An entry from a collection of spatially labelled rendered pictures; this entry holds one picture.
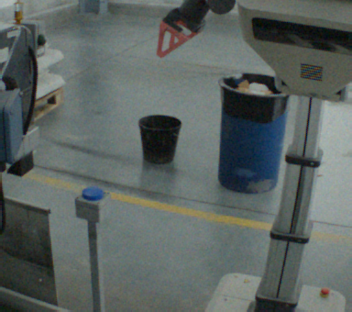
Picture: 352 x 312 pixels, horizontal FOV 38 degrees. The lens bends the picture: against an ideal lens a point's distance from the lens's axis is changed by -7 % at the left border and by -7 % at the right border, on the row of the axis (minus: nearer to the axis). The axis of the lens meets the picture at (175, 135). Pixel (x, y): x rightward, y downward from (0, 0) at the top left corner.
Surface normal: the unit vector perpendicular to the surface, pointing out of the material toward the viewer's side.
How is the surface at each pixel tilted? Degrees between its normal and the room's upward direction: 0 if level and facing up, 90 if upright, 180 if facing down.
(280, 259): 90
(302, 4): 40
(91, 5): 90
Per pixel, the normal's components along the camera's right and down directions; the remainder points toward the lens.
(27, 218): -0.33, 0.33
